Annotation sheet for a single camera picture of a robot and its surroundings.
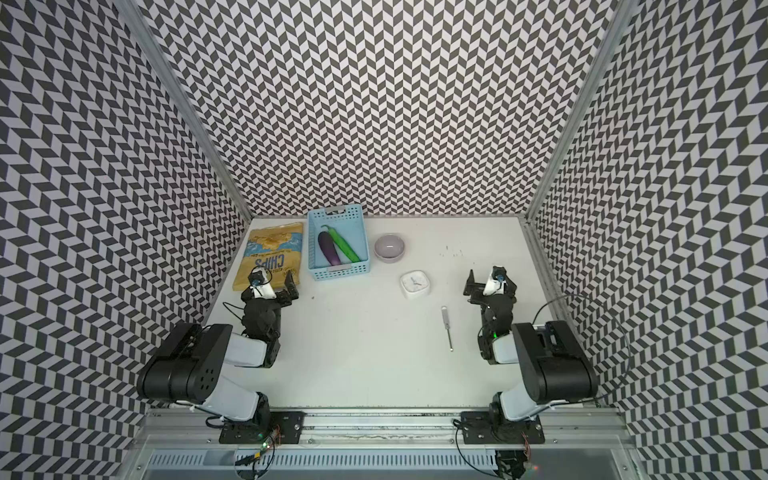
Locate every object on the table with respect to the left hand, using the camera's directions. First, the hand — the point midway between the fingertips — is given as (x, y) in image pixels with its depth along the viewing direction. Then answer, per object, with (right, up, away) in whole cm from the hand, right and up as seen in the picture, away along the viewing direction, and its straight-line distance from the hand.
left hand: (273, 278), depth 90 cm
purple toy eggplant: (+13, +9, +17) cm, 23 cm away
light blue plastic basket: (+18, +19, +26) cm, 37 cm away
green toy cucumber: (+17, +10, +19) cm, 27 cm away
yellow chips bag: (-6, +9, +17) cm, 20 cm away
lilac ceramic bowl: (+35, +9, +16) cm, 39 cm away
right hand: (+65, 0, 0) cm, 65 cm away
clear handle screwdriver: (+53, -12, +3) cm, 54 cm away
